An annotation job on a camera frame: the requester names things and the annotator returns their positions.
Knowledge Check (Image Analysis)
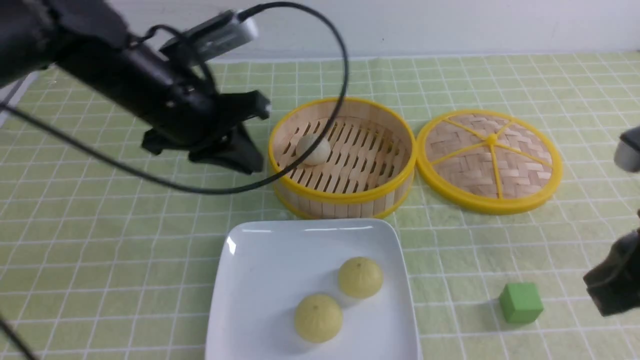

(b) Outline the yellow steamed bun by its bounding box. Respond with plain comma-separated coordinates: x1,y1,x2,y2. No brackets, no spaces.
294,293,343,344
338,256,384,300

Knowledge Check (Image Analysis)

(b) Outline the white square plate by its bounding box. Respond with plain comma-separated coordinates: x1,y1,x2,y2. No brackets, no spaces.
205,218,423,360

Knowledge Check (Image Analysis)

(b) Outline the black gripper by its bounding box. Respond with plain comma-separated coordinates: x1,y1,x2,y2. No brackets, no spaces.
141,75,272,174

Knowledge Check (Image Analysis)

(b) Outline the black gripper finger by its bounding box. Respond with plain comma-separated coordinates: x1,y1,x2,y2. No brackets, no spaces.
583,228,640,317

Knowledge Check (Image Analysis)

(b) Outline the green cube block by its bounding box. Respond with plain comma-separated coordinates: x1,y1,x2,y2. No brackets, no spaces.
498,282,544,324

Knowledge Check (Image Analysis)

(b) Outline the green checkered tablecloth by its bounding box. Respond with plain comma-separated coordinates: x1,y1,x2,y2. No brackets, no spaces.
0,52,639,360

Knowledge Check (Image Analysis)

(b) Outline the white steamed bun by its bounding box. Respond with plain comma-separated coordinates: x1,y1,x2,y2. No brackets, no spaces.
295,133,331,166

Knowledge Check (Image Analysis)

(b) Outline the woven bamboo steamer lid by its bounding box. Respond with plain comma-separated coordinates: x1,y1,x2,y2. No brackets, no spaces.
416,109,563,215

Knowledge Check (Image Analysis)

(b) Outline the black camera cable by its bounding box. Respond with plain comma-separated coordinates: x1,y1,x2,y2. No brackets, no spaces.
0,1,350,360

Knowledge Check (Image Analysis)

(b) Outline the bamboo steamer basket yellow rim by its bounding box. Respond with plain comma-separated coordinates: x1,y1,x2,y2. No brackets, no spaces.
273,97,418,219

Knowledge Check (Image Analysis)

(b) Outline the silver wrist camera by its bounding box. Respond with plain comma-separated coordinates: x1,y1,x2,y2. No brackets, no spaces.
159,10,259,67
614,125,640,174

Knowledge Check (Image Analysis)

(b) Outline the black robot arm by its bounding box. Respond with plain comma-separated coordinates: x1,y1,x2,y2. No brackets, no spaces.
1,0,350,174

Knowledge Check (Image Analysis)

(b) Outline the yellow steamed bun on plate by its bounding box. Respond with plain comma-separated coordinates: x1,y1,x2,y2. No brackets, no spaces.
338,256,384,300

